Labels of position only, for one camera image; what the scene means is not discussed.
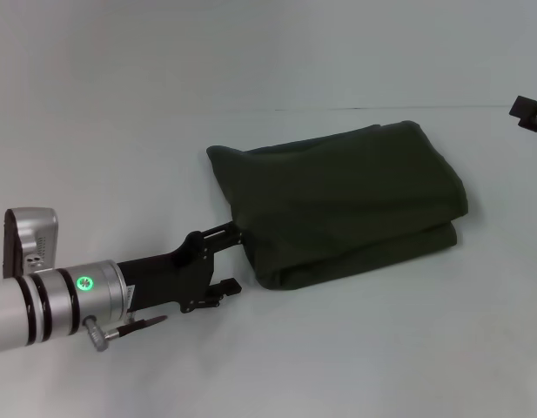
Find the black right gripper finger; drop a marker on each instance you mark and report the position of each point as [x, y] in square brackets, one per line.
[524, 107]

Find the dark green FREE t-shirt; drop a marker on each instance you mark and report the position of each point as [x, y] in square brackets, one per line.
[346, 209]

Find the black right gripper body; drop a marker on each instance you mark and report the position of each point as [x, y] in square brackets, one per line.
[535, 118]

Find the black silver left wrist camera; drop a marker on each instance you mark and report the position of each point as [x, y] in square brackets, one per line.
[28, 241]

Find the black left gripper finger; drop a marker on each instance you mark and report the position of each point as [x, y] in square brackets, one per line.
[224, 289]
[222, 237]

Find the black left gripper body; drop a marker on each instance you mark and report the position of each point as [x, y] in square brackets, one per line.
[168, 274]

